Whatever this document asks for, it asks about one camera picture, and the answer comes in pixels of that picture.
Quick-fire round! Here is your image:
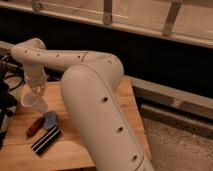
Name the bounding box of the black equipment with cables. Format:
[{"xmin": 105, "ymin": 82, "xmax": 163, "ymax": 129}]
[{"xmin": 0, "ymin": 55, "xmax": 18, "ymax": 149}]

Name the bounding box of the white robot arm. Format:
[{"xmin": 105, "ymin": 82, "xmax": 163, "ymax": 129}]
[{"xmin": 11, "ymin": 38, "xmax": 155, "ymax": 171}]

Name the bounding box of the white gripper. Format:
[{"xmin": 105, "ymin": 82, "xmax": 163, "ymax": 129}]
[{"xmin": 24, "ymin": 66, "xmax": 47, "ymax": 98}]

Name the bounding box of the brown wooden handle tool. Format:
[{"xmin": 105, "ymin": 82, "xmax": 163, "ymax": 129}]
[{"xmin": 26, "ymin": 117, "xmax": 44, "ymax": 138}]

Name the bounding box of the metal window railing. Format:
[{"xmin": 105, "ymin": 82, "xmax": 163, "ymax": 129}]
[{"xmin": 0, "ymin": 0, "xmax": 213, "ymax": 49}]

